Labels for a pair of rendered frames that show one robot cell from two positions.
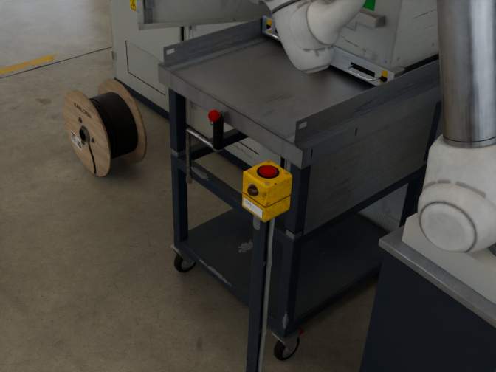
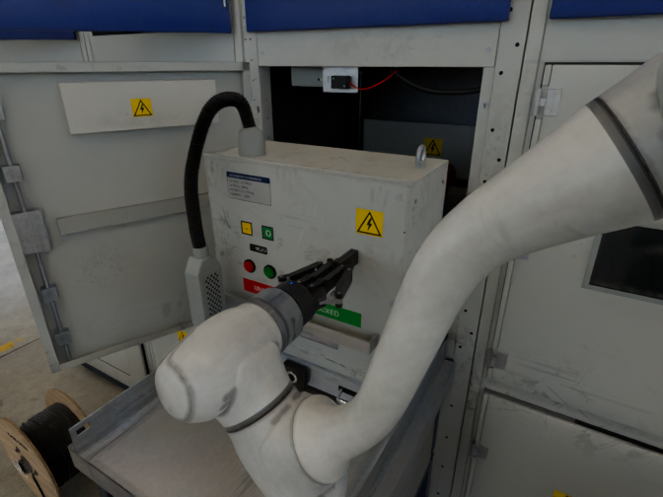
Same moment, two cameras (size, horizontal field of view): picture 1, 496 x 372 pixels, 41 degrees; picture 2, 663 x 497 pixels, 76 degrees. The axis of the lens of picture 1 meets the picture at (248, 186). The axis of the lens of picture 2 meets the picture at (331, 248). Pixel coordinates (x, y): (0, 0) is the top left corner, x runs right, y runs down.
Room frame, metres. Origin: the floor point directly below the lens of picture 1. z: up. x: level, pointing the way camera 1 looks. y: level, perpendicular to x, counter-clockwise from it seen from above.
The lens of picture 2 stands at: (1.06, -0.06, 1.58)
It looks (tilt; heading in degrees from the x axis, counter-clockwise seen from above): 24 degrees down; 344
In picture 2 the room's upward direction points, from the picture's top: straight up
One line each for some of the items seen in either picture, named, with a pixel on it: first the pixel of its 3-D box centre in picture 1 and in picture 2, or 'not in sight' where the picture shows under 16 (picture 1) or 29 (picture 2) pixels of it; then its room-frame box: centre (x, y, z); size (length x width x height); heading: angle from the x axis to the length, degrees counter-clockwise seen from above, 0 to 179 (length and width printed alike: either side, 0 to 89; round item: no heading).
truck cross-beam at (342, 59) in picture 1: (328, 49); (303, 365); (1.89, -0.23, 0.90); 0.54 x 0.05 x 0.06; 43
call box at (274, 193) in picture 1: (266, 190); not in sight; (1.19, -0.04, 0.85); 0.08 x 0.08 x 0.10; 43
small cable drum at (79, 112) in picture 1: (104, 128); (52, 447); (2.53, 0.65, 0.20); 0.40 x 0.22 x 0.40; 42
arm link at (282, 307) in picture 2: not in sight; (270, 320); (1.59, -0.12, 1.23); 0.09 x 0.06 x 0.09; 43
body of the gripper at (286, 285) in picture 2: not in sight; (299, 298); (1.64, -0.17, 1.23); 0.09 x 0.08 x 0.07; 133
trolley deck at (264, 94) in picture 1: (308, 78); (285, 408); (1.83, -0.17, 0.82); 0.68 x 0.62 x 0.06; 133
